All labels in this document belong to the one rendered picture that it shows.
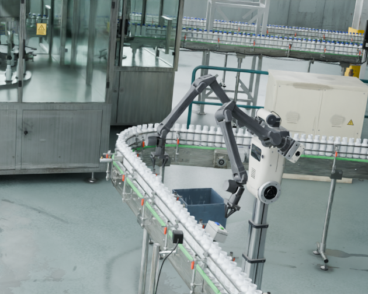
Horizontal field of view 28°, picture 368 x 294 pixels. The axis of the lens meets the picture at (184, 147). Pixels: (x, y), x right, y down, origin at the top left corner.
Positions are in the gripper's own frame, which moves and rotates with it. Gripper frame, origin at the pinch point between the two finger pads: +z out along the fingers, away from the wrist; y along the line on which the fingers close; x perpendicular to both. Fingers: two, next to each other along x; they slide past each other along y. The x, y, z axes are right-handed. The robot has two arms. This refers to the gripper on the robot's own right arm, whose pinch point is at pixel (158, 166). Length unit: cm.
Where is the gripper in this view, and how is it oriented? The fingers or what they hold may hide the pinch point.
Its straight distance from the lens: 473.9
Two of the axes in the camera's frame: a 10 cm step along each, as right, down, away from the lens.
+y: -9.3, 0.0, -3.7
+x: 3.5, 3.1, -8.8
